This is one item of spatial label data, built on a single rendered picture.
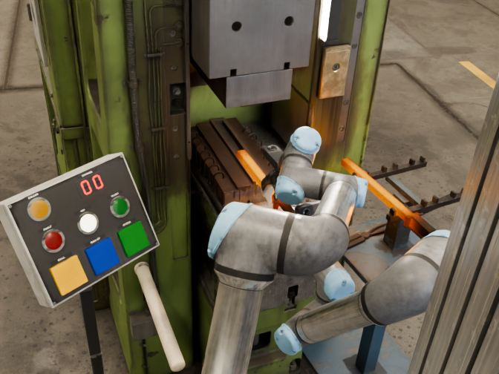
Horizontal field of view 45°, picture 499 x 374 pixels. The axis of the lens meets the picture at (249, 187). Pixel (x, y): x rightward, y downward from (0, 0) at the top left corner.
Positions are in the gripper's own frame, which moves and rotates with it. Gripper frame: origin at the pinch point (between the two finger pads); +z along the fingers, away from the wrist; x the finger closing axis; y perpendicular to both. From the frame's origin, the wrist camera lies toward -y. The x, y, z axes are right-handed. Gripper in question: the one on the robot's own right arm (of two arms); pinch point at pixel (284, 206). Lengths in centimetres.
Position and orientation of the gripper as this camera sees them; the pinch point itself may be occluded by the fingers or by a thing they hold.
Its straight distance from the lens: 174.4
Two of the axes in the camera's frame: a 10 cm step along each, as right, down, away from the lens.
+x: 9.3, -1.9, 3.3
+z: -3.8, -5.3, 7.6
